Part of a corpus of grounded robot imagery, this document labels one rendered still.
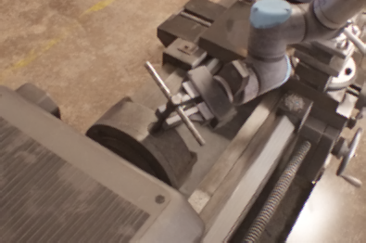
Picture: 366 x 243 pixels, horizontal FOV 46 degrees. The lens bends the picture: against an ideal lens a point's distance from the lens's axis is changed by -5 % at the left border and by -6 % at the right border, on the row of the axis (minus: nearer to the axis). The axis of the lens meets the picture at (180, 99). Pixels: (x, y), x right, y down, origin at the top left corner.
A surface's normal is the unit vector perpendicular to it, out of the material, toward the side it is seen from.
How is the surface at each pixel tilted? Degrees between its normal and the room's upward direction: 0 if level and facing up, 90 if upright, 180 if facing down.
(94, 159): 0
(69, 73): 0
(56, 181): 0
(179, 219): 45
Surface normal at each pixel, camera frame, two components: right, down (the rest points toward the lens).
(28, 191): 0.07, -0.69
